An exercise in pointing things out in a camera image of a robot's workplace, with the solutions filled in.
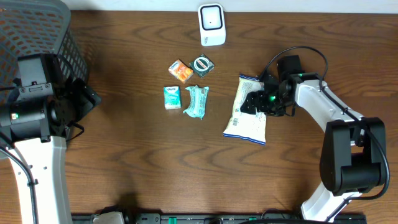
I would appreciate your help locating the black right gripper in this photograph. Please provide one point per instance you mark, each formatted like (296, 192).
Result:
(255, 101)

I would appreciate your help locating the yellow snack bag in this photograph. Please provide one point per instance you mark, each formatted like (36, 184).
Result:
(250, 127)

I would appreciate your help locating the teal wipes packet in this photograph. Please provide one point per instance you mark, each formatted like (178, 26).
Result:
(198, 97)

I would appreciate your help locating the dark green round-logo packet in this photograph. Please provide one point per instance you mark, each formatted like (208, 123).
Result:
(202, 65)

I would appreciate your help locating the orange tissue packet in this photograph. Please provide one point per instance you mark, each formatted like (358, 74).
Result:
(180, 71)

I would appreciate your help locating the teal Kleenex tissue packet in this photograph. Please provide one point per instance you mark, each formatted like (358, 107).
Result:
(172, 97)

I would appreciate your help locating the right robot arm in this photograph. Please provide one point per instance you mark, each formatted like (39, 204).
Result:
(353, 163)

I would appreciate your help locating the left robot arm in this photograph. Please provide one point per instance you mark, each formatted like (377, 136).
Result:
(34, 133)

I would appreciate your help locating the white barcode scanner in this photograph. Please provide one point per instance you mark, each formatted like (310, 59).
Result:
(212, 24)

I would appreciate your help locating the dark grey plastic basket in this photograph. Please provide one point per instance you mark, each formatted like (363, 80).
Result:
(38, 50)

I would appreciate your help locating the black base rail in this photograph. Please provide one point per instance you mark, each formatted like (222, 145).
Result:
(140, 216)

